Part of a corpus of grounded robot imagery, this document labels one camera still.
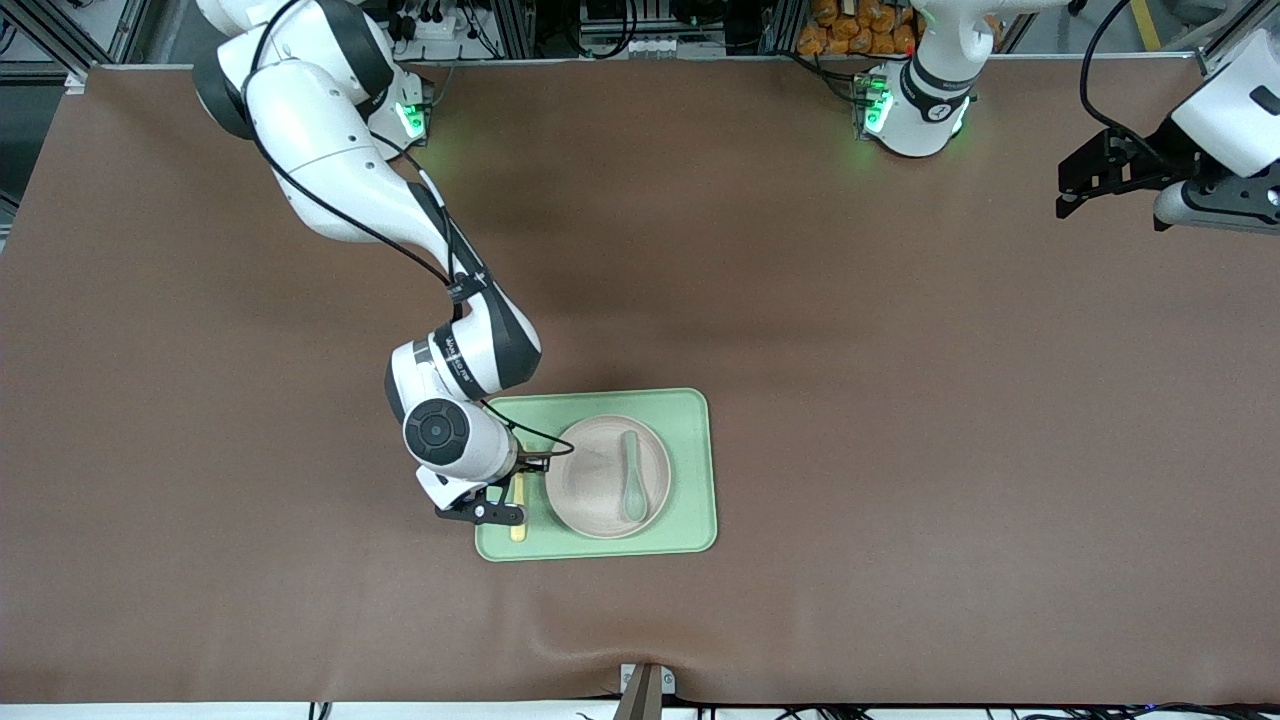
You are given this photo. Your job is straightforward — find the beige round plate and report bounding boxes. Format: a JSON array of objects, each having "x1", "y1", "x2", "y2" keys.
[{"x1": 545, "y1": 415, "x2": 672, "y2": 541}]

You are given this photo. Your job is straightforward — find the teal plastic spoon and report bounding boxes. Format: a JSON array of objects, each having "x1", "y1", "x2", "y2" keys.
[{"x1": 619, "y1": 430, "x2": 650, "y2": 525}]

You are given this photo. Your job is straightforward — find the light green rectangular tray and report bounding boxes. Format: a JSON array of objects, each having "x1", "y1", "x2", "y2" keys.
[{"x1": 475, "y1": 388, "x2": 719, "y2": 563}]

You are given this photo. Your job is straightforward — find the orange bread pile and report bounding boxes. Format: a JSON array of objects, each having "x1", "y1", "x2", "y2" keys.
[{"x1": 797, "y1": 0, "x2": 919, "y2": 57}]

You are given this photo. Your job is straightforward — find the brown table mat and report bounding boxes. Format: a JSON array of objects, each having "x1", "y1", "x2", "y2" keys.
[{"x1": 0, "y1": 58, "x2": 1280, "y2": 707}]

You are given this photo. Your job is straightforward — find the white connector strip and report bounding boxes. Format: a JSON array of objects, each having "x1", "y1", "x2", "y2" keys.
[{"x1": 585, "y1": 35, "x2": 683, "y2": 58}]

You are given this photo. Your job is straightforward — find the white power strip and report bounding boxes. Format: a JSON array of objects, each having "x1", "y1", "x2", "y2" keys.
[{"x1": 393, "y1": 5, "x2": 473, "y2": 43}]

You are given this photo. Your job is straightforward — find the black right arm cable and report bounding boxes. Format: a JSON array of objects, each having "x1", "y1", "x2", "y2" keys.
[{"x1": 240, "y1": 0, "x2": 578, "y2": 471}]

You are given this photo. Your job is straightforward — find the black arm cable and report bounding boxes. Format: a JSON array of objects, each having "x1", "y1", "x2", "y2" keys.
[
  {"x1": 1078, "y1": 0, "x2": 1201, "y2": 161},
  {"x1": 240, "y1": 0, "x2": 578, "y2": 471}
]

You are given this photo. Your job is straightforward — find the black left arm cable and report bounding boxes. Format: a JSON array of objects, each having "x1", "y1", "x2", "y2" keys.
[{"x1": 1078, "y1": 0, "x2": 1201, "y2": 161}]

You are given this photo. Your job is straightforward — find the aluminium frame strut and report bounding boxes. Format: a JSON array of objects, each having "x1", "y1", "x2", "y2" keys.
[
  {"x1": 0, "y1": 0, "x2": 153, "y2": 76},
  {"x1": 1195, "y1": 0, "x2": 1280, "y2": 79}
]

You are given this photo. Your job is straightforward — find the aluminium profile post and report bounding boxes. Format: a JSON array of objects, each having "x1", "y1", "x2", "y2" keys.
[{"x1": 612, "y1": 662, "x2": 677, "y2": 720}]

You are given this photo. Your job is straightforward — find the aluminium frame profile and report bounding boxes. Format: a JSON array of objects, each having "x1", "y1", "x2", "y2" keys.
[
  {"x1": 760, "y1": 0, "x2": 806, "y2": 57},
  {"x1": 495, "y1": 0, "x2": 541, "y2": 59}
]

